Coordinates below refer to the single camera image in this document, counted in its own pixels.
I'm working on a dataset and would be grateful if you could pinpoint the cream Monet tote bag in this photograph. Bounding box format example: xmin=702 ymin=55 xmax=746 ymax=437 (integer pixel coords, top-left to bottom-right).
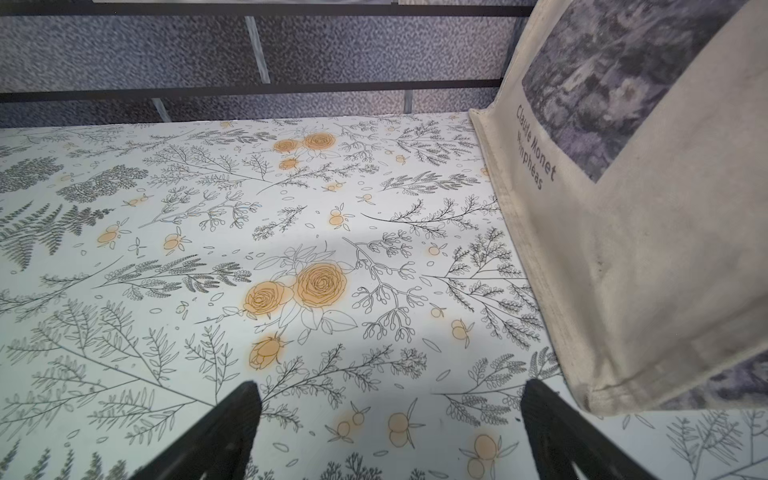
xmin=471 ymin=0 xmax=767 ymax=415

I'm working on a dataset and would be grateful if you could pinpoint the black metal rail frame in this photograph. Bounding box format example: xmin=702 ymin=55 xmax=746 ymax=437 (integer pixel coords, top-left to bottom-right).
xmin=1 ymin=2 xmax=534 ymax=103

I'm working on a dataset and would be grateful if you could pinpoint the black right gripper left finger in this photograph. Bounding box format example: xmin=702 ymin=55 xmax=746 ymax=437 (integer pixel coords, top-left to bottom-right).
xmin=132 ymin=381 xmax=262 ymax=480

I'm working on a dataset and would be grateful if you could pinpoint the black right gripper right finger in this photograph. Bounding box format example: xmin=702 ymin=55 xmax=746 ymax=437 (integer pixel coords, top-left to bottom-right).
xmin=520 ymin=380 xmax=654 ymax=480

